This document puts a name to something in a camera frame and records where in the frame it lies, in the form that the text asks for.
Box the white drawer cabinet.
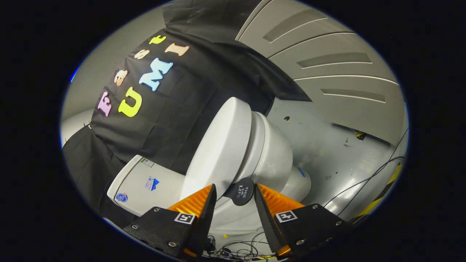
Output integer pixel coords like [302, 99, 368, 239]
[236, 0, 408, 146]

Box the black backdrop cloth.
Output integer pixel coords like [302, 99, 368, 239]
[62, 0, 312, 219]

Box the white ceramic toilet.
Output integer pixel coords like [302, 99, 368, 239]
[107, 111, 312, 235]

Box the white toilet lid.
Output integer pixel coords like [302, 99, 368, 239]
[181, 97, 252, 201]

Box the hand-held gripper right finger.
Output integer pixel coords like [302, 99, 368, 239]
[254, 183, 352, 259]

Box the black round lid handle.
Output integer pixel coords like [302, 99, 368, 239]
[223, 177, 254, 206]

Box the yellow black floor tape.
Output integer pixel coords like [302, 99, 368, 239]
[349, 164, 403, 222]

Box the long black floor cable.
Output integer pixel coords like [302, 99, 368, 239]
[324, 127, 408, 219]

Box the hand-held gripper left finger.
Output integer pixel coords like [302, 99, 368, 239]
[123, 184, 217, 259]

